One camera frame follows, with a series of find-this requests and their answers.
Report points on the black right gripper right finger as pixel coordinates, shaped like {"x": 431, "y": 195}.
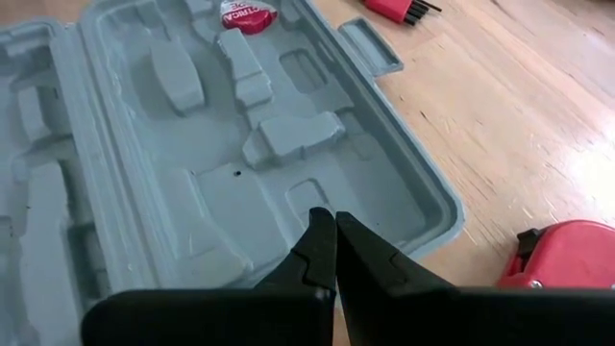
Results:
{"x": 456, "y": 317}

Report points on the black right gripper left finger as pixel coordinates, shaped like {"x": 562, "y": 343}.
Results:
{"x": 216, "y": 317}

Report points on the red plastic box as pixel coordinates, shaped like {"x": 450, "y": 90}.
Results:
{"x": 567, "y": 254}

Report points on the grey plastic tool case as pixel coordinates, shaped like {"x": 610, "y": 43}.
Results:
{"x": 216, "y": 144}

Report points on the red hex key holder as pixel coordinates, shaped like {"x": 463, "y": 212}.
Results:
{"x": 391, "y": 7}

